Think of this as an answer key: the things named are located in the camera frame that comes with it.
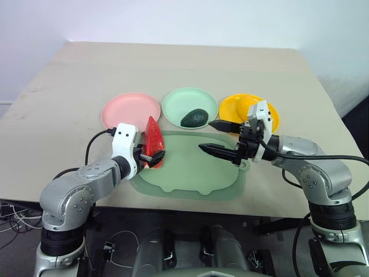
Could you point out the light green plate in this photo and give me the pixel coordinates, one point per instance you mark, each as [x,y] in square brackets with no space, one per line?
[187,101]

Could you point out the dark rounded robot leg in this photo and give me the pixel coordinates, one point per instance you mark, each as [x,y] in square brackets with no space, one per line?
[227,248]
[154,251]

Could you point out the red watermelon slice toy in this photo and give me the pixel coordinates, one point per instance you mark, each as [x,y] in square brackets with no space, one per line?
[154,138]

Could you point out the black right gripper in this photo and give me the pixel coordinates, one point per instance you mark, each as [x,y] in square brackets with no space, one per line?
[248,141]

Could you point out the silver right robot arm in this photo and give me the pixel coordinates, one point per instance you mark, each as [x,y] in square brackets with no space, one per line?
[323,173]

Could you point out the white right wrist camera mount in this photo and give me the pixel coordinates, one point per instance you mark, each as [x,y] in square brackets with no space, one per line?
[263,115]

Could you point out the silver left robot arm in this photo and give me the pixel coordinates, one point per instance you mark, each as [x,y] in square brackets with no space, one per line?
[72,196]

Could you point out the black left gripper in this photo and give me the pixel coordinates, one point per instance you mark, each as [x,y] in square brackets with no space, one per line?
[139,144]

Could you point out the green silicone mat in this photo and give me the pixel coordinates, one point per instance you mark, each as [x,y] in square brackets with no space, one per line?
[190,173]

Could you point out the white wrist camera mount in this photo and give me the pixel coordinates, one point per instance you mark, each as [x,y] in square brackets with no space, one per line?
[124,141]
[263,115]

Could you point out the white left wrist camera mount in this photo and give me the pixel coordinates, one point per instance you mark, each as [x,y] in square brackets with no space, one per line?
[124,141]

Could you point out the yellow plate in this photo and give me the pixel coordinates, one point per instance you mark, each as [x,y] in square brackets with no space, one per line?
[233,112]

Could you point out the dark green avocado toy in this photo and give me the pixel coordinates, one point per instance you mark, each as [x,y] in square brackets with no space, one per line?
[194,119]

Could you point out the pink plate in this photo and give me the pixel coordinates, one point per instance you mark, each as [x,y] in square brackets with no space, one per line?
[129,109]

